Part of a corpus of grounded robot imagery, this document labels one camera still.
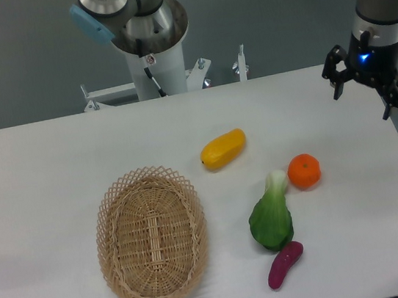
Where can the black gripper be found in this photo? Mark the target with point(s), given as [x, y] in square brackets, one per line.
[374, 66]

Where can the purple sweet potato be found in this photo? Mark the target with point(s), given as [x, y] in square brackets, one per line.
[283, 262]

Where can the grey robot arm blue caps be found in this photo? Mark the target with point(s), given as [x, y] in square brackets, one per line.
[150, 32]

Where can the orange tangerine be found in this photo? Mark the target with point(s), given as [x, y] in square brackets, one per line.
[304, 171]

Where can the yellow mango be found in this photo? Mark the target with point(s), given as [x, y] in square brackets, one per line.
[224, 149]

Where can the green bok choy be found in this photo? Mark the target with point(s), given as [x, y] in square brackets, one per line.
[270, 221]

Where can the woven wicker basket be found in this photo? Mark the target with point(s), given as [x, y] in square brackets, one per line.
[151, 235]

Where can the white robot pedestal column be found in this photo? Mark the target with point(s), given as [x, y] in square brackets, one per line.
[163, 69]

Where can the white metal base frame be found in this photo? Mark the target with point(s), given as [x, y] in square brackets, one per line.
[196, 79]

